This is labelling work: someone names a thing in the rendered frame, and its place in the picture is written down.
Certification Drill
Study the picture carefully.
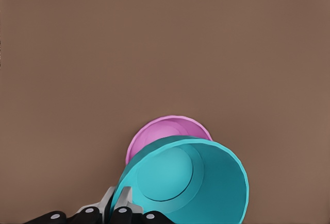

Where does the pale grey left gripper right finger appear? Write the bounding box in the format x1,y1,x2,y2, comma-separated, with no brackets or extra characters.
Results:
109,186,144,224

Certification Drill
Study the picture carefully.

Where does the blue bowl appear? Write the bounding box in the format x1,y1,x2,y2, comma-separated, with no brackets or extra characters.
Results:
109,135,250,224

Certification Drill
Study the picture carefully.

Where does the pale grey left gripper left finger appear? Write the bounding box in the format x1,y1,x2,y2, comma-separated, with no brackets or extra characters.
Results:
67,186,116,224

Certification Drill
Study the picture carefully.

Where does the pink bowl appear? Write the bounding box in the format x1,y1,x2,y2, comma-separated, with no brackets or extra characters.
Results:
126,115,213,165

